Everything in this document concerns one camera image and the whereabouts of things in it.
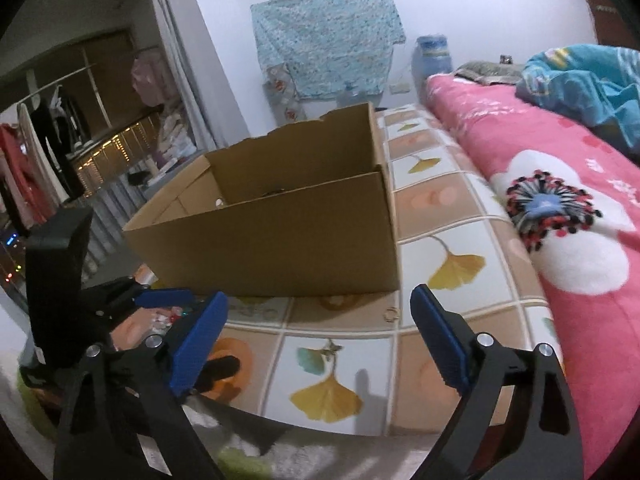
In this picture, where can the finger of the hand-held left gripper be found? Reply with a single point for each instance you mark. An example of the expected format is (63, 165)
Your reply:
(222, 367)
(165, 297)

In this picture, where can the blue plastic jar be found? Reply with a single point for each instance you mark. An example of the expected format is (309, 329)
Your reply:
(432, 55)

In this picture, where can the grey cloth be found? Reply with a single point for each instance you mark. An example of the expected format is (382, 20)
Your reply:
(487, 72)

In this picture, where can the light blue floral wall cloth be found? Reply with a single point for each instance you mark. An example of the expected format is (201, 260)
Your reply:
(325, 35)

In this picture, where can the dark hanging clothes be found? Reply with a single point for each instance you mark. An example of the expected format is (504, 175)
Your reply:
(57, 125)

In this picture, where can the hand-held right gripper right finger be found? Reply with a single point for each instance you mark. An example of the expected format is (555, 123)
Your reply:
(440, 340)

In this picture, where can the pink floral blanket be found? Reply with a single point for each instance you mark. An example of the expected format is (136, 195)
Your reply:
(550, 150)

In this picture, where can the red hanging garment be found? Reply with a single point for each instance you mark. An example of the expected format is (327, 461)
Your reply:
(20, 175)

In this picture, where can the green white shaggy rug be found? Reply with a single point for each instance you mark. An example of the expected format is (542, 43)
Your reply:
(310, 452)

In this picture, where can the brown cardboard box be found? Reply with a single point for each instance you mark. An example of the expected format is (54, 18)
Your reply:
(275, 240)

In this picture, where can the pink hanging garment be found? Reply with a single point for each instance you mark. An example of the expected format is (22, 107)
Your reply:
(150, 77)

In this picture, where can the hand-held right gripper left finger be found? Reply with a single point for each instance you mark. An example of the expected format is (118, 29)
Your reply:
(197, 340)

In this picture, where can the white curtain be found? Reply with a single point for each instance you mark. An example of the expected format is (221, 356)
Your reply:
(175, 60)

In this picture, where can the teal patterned blanket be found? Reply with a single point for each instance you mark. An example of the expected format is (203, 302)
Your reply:
(590, 85)

